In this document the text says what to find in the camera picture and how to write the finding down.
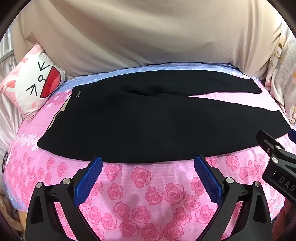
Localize orange cloth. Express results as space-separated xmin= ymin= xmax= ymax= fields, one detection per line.
xmin=0 ymin=189 xmax=26 ymax=232

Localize black pants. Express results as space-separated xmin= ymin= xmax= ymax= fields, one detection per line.
xmin=37 ymin=71 xmax=292 ymax=164

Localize pink rose print bedsheet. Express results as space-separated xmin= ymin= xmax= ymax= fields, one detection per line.
xmin=3 ymin=61 xmax=296 ymax=241

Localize person's right forearm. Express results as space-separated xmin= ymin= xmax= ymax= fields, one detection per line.
xmin=274 ymin=197 xmax=296 ymax=241

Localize beige headboard cover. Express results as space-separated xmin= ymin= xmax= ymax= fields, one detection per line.
xmin=10 ymin=0 xmax=288 ymax=80

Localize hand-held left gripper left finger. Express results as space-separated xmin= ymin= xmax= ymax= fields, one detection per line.
xmin=26 ymin=156 xmax=103 ymax=241

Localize white satin cloth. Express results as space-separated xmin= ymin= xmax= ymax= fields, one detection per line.
xmin=0 ymin=25 xmax=26 ymax=153

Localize cat face pillow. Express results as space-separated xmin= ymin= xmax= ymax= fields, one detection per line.
xmin=0 ymin=43 xmax=68 ymax=122

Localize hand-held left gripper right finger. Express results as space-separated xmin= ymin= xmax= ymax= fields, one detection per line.
xmin=194 ymin=155 xmax=272 ymax=241

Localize pale floral cloth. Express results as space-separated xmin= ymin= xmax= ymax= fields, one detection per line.
xmin=265 ymin=23 xmax=296 ymax=130

